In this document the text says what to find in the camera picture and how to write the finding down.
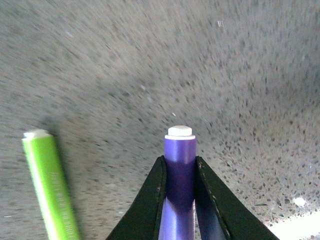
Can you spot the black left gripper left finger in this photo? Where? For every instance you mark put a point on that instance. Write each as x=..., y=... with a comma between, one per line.
x=142, y=221

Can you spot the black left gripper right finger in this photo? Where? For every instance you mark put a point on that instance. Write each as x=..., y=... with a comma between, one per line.
x=220, y=214

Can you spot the purple marker pen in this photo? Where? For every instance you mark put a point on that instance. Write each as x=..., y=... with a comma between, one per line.
x=178, y=212

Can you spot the green marker pen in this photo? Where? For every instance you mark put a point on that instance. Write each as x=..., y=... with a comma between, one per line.
x=50, y=185

